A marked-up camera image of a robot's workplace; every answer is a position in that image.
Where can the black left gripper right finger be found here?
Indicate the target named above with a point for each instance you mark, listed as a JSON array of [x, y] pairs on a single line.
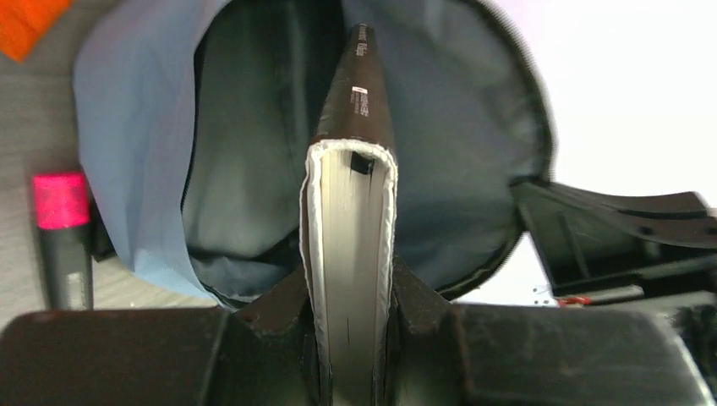
[[477, 354]]

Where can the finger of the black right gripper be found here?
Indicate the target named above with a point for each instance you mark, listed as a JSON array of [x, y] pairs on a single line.
[[632, 246]]

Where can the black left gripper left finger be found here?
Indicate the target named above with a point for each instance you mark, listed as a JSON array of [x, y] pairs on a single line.
[[263, 354]]

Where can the black Moon and Sixpence book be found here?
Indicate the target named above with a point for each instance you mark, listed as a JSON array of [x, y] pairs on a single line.
[[349, 210]]

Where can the light blue backpack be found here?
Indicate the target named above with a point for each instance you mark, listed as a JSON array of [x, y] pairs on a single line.
[[200, 122]]

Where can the pink highlighter marker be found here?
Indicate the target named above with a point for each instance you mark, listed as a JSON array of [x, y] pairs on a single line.
[[62, 213]]

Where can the orange shirt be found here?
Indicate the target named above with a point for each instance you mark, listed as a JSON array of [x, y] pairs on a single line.
[[25, 22]]

